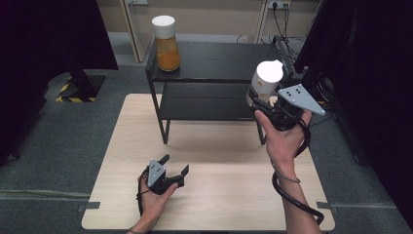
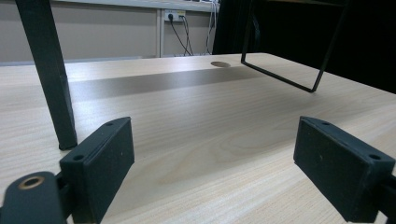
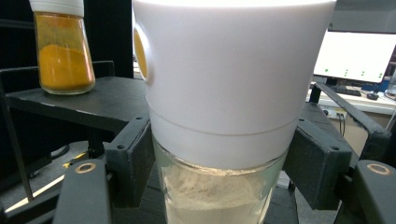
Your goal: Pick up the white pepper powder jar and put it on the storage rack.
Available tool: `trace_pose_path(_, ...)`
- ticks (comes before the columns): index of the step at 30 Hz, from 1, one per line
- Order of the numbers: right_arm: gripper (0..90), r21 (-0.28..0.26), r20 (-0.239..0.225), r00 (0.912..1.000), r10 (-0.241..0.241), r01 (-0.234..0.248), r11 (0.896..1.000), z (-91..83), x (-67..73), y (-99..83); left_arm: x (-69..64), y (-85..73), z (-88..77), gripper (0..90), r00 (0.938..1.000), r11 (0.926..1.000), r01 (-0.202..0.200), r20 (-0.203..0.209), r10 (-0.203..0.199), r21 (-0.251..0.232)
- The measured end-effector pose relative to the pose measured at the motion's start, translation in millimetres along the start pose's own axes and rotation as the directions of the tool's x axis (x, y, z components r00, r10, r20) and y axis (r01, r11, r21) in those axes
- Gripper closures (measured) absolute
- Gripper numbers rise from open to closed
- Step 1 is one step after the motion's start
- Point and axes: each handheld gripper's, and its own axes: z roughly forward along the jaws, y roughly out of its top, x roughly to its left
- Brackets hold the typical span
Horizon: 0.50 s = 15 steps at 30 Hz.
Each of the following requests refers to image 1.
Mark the clear jar with white lid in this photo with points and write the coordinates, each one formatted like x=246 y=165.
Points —
x=266 y=81

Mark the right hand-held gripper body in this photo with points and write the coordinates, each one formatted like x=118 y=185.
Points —
x=292 y=107

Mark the person's right hand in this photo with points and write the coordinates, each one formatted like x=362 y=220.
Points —
x=282 y=146

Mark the black two-tier metal rack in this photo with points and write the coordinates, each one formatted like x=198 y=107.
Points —
x=214 y=65

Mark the black curtain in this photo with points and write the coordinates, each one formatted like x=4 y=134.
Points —
x=373 y=81
x=42 y=65

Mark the grey tape strip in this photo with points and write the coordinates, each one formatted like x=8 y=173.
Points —
x=328 y=206
x=88 y=206

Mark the person's left hand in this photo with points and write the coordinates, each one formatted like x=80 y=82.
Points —
x=156 y=201

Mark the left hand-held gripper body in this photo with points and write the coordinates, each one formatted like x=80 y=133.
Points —
x=157 y=175

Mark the jar of orange powder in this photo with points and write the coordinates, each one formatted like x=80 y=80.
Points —
x=167 y=48

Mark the white wall socket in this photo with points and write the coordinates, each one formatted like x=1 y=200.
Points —
x=279 y=4

